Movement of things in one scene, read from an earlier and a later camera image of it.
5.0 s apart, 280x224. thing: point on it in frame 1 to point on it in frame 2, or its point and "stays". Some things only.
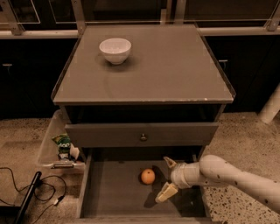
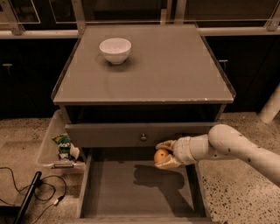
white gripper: [178, 175] to [183, 150]
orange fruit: [148, 176] to [160, 154]
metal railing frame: [212, 18] stays
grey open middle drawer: [120, 185] stays
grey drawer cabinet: [133, 96] stays
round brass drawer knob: [143, 138] stays
